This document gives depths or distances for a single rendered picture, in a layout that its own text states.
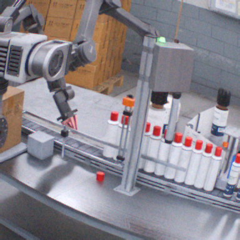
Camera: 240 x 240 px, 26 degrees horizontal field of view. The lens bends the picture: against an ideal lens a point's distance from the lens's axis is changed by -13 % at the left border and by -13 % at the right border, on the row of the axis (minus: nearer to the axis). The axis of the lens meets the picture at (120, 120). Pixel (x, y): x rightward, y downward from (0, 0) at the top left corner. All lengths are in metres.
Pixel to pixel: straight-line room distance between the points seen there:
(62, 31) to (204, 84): 2.05
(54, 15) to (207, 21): 2.05
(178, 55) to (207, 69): 4.70
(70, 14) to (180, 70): 3.73
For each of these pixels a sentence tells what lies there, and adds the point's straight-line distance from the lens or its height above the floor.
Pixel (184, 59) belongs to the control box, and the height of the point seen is 1.43.
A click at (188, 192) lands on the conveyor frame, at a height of 0.86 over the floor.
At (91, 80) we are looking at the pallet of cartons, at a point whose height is 0.23.
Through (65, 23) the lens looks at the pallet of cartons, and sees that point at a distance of 5.87.
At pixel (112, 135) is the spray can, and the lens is 2.49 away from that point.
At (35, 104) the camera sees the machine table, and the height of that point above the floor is 0.83.
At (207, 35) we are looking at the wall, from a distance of 6.78.
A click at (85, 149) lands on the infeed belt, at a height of 0.88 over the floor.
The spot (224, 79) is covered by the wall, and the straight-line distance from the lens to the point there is 6.81.
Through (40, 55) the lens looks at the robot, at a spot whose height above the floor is 1.48.
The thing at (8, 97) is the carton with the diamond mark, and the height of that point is 1.12.
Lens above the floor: 1.91
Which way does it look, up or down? 20 degrees down
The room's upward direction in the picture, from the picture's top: 9 degrees clockwise
